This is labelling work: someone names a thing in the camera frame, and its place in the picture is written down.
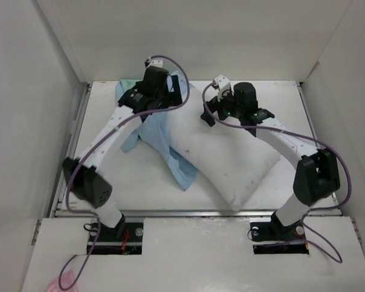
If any white pillow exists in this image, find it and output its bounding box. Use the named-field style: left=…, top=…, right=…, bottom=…
left=166, top=88, right=280, bottom=211

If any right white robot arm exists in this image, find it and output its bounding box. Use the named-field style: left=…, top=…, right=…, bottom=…
left=201, top=81, right=340, bottom=242

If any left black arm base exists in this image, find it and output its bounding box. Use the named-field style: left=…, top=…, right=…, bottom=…
left=83, top=218, right=144, bottom=256

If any front aluminium rail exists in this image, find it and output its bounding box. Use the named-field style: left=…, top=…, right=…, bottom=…
left=54, top=209, right=342, bottom=218

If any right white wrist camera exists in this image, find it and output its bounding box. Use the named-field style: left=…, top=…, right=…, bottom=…
left=212, top=74, right=231, bottom=102

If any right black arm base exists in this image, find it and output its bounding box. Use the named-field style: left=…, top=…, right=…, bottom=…
left=248, top=220, right=309, bottom=255

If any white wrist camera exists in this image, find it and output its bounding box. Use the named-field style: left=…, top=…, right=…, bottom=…
left=145, top=58, right=164, bottom=68
left=212, top=74, right=231, bottom=102

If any pink cloth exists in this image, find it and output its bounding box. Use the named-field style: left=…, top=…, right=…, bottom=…
left=46, top=271, right=78, bottom=292

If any light blue pillowcase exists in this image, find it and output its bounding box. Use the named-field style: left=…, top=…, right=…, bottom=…
left=114, top=70, right=200, bottom=192

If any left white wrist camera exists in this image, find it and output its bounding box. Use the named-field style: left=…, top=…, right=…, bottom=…
left=145, top=58, right=164, bottom=68

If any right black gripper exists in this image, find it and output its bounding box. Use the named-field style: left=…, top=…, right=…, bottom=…
left=200, top=88, right=244, bottom=127

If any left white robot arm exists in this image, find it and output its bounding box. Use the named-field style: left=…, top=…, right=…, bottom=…
left=62, top=66, right=183, bottom=242

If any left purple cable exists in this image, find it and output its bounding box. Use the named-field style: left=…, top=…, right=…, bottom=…
left=58, top=55, right=191, bottom=290

